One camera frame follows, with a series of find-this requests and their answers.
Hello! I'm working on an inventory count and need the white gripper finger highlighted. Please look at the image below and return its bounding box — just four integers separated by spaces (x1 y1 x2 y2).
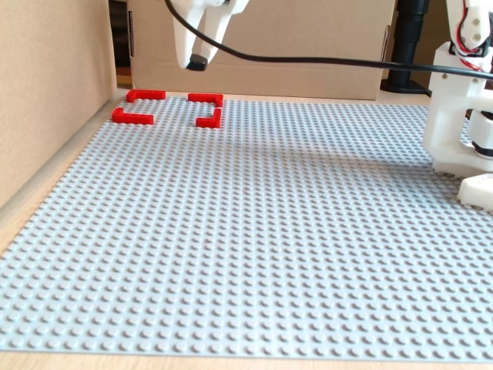
192 0 250 62
169 0 210 70

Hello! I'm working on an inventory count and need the red L-shaped Lego beam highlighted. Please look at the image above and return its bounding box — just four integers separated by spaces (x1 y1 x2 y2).
111 107 155 126
126 89 167 103
187 92 224 108
195 108 223 130

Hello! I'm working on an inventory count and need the brown cardboard box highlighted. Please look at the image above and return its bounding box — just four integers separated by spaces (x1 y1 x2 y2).
129 0 398 102

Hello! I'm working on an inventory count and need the grey Lego baseplate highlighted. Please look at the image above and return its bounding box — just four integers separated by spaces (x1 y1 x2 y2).
0 94 493 363

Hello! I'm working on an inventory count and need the beige cardboard panel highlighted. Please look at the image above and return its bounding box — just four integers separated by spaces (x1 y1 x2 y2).
0 0 119 210

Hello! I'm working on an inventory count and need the black stand pole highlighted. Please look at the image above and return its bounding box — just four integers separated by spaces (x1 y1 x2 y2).
380 0 433 97

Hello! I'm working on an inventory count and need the red black white servo cable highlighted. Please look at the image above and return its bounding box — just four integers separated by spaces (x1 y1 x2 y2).
453 0 493 73

